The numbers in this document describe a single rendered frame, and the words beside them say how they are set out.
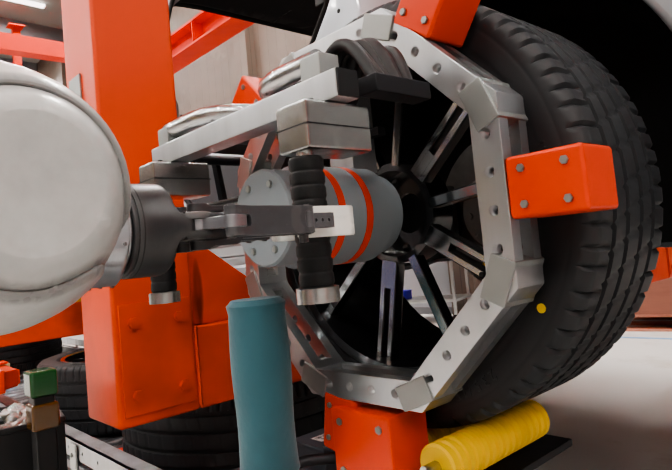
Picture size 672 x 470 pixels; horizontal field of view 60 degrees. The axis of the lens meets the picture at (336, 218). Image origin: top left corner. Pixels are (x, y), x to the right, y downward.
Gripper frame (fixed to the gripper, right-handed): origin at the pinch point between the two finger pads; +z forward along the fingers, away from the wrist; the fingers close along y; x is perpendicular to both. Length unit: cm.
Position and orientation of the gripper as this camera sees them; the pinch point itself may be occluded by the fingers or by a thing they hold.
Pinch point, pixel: (313, 223)
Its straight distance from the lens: 58.8
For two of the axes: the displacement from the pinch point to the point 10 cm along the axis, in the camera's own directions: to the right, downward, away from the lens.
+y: 6.7, -1.1, -7.4
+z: 7.4, -0.3, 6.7
